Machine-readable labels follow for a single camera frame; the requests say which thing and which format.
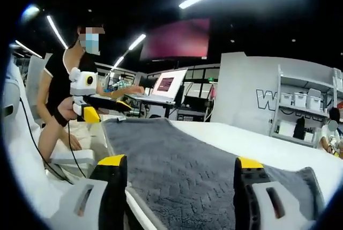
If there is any grey towel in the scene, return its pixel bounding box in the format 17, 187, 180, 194
101, 117, 326, 230

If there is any open silver laptop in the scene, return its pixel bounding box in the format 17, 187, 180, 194
123, 68, 188, 105

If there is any person's left hand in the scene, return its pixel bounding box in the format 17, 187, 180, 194
60, 98, 79, 121

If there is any green white mechanical device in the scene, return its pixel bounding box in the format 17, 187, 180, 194
106, 80, 128, 93

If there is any white high-back chair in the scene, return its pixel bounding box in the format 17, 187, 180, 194
25, 52, 53, 120

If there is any laptop stand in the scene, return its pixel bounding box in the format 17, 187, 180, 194
128, 98, 177, 120

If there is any white worn device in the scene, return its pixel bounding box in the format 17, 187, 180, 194
1, 78, 22, 129

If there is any white cardboard box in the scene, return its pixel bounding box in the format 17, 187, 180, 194
277, 120, 295, 137

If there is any black backpack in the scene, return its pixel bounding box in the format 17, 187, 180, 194
293, 118, 306, 139

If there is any black labelled case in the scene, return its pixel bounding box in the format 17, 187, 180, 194
176, 112, 207, 122

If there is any row of white storage bins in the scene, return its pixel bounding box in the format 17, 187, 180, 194
278, 68, 343, 113

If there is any white lettered partition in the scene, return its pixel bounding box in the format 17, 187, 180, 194
210, 51, 282, 137

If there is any white metal shelving rack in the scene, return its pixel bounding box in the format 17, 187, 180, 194
270, 63, 343, 149

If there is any black wrist strap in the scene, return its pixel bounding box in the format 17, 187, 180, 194
54, 108, 71, 128

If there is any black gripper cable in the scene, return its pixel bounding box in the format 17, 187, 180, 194
66, 120, 88, 180

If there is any black device cable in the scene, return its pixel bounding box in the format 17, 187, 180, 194
19, 95, 74, 186

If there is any large wall monitor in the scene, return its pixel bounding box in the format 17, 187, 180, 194
139, 17, 211, 61

